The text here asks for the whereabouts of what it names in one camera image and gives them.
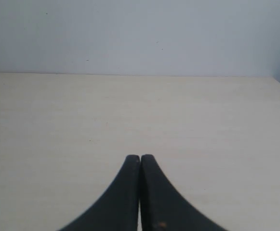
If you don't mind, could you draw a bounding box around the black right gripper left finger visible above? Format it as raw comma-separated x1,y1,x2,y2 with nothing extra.
61,155,140,231

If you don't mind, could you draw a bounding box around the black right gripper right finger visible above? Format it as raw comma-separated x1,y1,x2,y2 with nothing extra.
139,154,224,231

